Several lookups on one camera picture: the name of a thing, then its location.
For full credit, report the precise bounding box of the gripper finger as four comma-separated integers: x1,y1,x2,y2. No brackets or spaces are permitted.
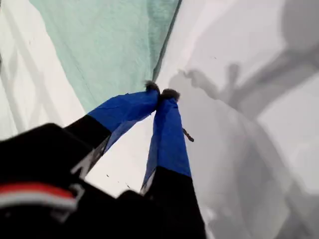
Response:
63,80,160,180
140,88,207,239

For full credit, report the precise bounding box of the pale green t-shirt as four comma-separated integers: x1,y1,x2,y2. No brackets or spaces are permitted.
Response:
31,0,183,117

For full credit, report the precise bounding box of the arm red white wire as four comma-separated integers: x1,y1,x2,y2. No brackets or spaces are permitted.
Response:
0,182,78,210

